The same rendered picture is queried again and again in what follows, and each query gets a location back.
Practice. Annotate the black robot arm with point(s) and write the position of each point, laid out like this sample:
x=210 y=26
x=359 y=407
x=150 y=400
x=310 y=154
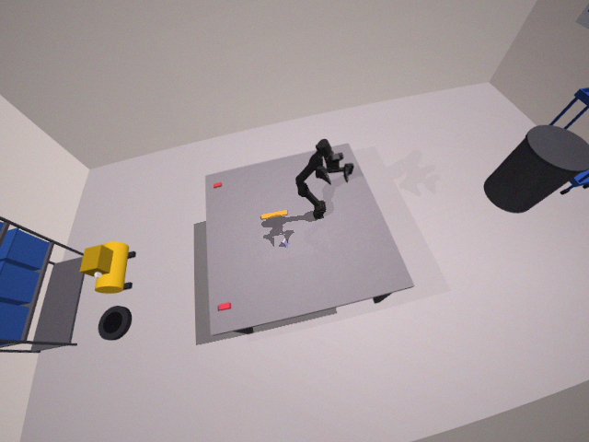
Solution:
x=323 y=150

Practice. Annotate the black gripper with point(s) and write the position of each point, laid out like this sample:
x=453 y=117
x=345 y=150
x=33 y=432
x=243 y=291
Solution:
x=322 y=172

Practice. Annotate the orange bar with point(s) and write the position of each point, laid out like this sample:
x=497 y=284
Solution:
x=270 y=215

